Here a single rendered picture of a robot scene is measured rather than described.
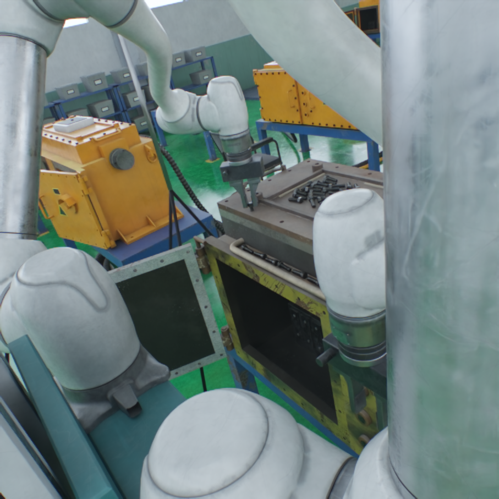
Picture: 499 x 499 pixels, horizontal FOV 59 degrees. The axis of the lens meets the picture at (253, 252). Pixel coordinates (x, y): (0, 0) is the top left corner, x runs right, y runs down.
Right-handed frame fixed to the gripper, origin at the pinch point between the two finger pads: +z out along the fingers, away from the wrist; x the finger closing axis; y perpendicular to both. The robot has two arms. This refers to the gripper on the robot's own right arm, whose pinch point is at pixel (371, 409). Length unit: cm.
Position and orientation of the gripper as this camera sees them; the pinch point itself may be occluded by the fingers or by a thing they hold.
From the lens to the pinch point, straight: 79.3
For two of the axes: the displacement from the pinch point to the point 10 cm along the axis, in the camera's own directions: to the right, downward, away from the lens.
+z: 2.0, 8.5, 4.9
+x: 6.1, 2.8, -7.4
